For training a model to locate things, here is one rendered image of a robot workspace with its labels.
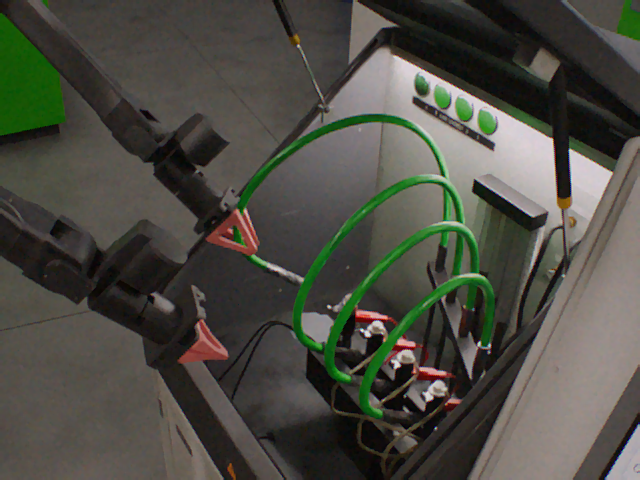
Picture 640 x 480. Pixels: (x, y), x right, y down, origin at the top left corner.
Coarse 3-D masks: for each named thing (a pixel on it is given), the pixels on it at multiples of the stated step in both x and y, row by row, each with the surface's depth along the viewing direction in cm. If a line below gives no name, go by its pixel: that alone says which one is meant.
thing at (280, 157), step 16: (320, 128) 107; (336, 128) 107; (416, 128) 111; (304, 144) 107; (432, 144) 113; (272, 160) 107; (256, 176) 108; (448, 176) 118; (240, 208) 110; (448, 208) 121; (240, 240) 114; (256, 256) 117
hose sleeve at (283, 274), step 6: (270, 264) 118; (264, 270) 118; (270, 270) 118; (276, 270) 119; (282, 270) 120; (276, 276) 119; (282, 276) 120; (288, 276) 120; (294, 276) 121; (300, 276) 122; (288, 282) 121; (294, 282) 121; (300, 282) 122
